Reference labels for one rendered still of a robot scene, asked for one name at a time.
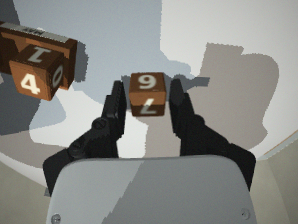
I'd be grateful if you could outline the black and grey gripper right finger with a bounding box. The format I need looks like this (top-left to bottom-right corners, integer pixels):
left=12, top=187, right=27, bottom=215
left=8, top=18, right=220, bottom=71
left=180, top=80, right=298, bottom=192
left=169, top=79, right=256, bottom=192

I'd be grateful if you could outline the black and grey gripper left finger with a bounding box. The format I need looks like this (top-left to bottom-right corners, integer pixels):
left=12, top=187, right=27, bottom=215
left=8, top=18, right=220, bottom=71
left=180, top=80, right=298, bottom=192
left=43, top=80, right=127, bottom=197

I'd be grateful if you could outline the brown wooden digit cube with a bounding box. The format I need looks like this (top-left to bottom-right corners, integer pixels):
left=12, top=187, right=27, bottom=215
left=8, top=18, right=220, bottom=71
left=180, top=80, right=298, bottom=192
left=9, top=44, right=64, bottom=101
left=129, top=72, right=167, bottom=117

